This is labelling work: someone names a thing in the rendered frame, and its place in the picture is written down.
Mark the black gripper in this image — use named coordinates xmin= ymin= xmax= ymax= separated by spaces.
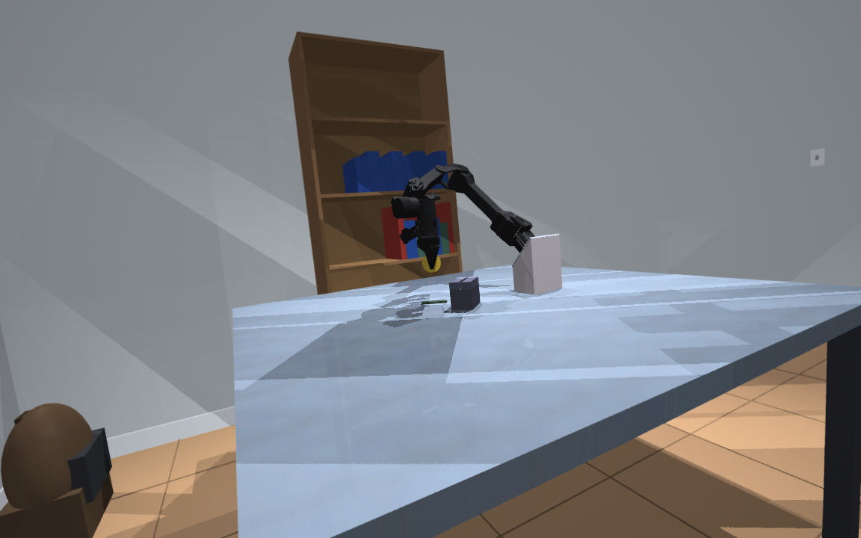
xmin=417 ymin=216 xmax=440 ymax=270

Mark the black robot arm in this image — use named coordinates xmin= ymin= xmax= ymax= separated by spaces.
xmin=391 ymin=164 xmax=536 ymax=253

